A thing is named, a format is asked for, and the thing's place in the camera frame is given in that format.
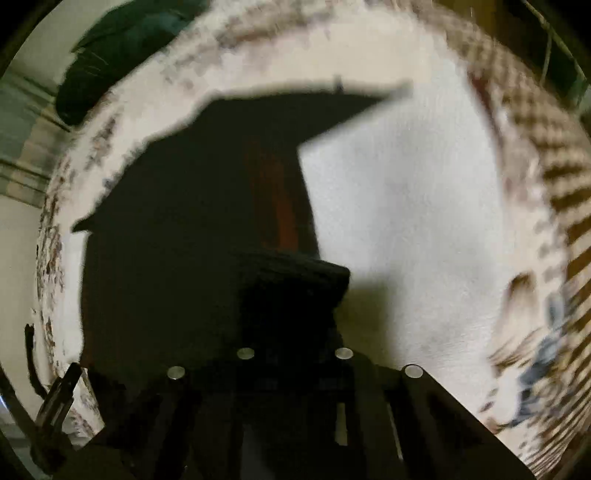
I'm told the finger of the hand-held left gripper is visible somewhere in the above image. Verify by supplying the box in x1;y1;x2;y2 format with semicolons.
34;362;84;439

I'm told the thin grey cord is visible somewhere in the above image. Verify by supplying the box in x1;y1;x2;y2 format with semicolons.
526;0;587;79

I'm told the dark green cloth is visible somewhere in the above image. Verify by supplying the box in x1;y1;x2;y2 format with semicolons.
54;0;214;127

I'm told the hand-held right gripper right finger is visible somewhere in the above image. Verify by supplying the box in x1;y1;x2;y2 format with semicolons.
295;323;539;480

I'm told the black cable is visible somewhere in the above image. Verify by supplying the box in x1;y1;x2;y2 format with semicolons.
23;323;49;400

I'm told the white brown printed blanket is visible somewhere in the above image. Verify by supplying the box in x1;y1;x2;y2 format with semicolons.
28;0;591;478

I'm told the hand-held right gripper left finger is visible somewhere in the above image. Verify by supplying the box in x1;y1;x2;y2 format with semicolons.
134;323;296;480

